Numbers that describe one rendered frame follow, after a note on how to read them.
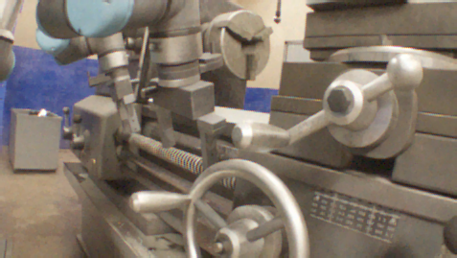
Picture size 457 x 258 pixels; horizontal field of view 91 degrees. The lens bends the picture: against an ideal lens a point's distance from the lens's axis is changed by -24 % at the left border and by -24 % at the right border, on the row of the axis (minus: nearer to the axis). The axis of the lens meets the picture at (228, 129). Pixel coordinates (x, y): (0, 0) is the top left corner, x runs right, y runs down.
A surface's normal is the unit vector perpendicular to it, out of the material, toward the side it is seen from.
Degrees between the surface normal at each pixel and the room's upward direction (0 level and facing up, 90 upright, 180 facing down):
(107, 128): 90
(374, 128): 90
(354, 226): 90
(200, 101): 97
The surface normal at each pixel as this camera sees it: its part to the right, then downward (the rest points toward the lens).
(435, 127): -0.72, -0.07
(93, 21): -0.40, 0.40
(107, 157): 0.67, 0.15
